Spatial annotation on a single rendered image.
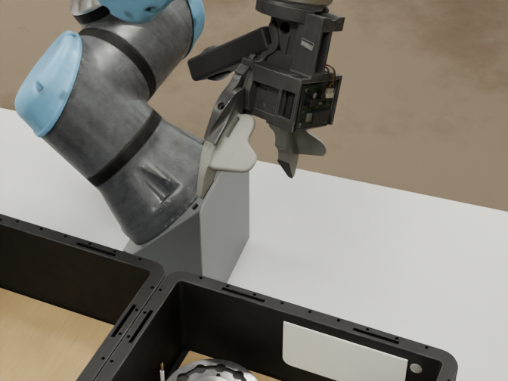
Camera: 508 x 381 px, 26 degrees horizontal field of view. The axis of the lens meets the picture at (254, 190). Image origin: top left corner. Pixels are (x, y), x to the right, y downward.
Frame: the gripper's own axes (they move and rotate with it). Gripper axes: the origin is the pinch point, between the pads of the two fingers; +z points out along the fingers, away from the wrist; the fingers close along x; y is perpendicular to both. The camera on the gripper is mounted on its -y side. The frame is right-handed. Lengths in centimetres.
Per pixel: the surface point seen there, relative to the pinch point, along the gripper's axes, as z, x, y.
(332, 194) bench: 11.5, 37.9, -12.2
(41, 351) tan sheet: 19.9, -15.1, -10.6
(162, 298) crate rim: 9.2, -12.1, 2.0
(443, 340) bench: 19.2, 26.9, 14.2
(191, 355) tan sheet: 17.4, -5.8, 1.8
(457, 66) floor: 19, 185, -71
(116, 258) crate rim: 8.0, -11.3, -5.5
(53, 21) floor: 30, 129, -173
